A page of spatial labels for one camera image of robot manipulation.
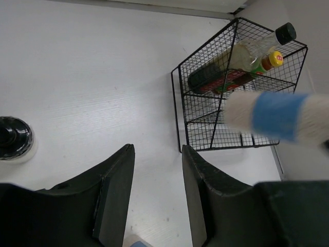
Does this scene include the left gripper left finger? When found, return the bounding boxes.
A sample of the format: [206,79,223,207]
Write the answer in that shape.
[1,144,135,246]

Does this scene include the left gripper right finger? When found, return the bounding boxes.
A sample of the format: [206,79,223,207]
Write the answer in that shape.
[182,146,328,246]

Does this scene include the silver cap blue label shaker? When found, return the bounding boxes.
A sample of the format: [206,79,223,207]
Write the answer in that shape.
[224,91,328,150]

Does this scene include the yellow cap chili sauce bottle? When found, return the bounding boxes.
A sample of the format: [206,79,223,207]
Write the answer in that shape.
[200,51,284,95]

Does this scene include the tall dark sauce bottle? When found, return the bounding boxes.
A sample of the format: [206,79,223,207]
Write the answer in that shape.
[188,22,297,94]

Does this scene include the black cap shaker far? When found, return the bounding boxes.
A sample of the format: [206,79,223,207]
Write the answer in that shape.
[1,116,38,165]

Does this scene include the black wire rack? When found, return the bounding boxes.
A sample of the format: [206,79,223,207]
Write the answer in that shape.
[171,17,308,151]

